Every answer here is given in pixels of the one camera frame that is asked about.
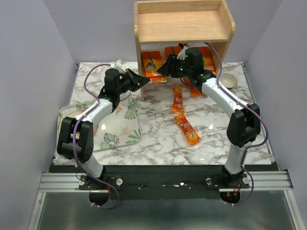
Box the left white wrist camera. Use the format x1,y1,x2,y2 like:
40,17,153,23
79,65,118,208
110,58,126,73

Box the orange razor pouch upright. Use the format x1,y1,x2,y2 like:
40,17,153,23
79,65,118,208
172,86,184,113

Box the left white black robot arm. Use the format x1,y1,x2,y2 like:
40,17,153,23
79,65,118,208
57,68,150,189

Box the orange razor pouch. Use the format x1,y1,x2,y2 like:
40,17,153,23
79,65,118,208
183,78,204,97
174,114,201,145
172,86,184,113

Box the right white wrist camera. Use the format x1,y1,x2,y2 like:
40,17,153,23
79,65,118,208
177,43,189,60

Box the dark green ceramic bowl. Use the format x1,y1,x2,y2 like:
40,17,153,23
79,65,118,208
219,73,238,91

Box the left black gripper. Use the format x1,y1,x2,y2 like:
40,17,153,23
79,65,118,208
116,68,150,95

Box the aluminium frame rail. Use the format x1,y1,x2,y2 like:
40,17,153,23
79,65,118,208
38,171,293,193

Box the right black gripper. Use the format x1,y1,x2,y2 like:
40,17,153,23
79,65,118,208
156,54,191,79

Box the cream and pink plate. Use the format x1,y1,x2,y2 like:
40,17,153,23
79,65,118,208
65,109,99,135

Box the leaf-patterned serving tray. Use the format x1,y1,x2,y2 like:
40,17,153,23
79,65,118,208
56,98,143,154

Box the clear drinking glass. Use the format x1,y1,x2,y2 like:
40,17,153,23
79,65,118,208
120,97,131,107

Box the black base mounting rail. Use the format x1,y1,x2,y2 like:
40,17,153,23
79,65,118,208
49,165,249,202

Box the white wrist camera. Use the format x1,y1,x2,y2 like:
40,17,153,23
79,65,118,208
110,58,126,73
177,43,189,60

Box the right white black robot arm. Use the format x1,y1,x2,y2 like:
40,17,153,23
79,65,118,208
157,47,260,188

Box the wooden two-tier shelf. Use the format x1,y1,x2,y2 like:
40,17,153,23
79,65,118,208
133,0,236,102

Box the orange razor box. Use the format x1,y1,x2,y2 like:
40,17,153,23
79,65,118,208
141,51,167,83
165,46,182,60
199,46,215,73

